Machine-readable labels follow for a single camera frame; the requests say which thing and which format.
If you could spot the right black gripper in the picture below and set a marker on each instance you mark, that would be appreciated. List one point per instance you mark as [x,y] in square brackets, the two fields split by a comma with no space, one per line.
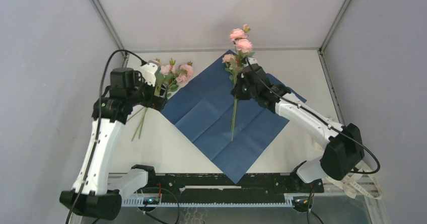
[236,92]

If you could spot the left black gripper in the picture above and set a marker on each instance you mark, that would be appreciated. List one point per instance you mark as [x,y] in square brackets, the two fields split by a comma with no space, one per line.
[154,101]

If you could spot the blue wrapping paper sheet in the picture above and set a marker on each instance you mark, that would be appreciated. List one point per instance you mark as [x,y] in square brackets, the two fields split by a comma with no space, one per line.
[199,136]

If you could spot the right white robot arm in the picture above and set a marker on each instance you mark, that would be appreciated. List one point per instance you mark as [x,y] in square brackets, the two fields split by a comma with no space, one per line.
[283,102]

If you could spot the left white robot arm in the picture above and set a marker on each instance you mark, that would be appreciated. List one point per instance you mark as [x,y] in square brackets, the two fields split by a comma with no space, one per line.
[91,195]

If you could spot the left circuit board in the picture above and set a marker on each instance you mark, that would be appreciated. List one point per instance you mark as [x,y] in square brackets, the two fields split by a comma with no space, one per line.
[151,201]

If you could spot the white printed ribbon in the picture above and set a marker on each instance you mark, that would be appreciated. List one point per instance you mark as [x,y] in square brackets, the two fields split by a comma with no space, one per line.
[358,182]

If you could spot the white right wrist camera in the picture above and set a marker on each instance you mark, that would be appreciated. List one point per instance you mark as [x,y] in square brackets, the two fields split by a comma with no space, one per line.
[252,61]

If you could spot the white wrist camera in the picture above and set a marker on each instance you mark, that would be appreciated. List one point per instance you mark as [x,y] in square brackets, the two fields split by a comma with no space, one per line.
[252,61]
[149,72]

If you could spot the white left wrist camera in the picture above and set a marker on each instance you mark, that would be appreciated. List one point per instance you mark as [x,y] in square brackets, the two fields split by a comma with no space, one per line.
[149,72]

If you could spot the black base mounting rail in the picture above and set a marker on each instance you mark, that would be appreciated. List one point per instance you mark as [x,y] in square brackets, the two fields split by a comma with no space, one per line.
[267,186]

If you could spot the white slotted cable duct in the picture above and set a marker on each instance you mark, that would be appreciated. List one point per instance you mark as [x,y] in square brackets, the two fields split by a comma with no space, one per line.
[168,201]

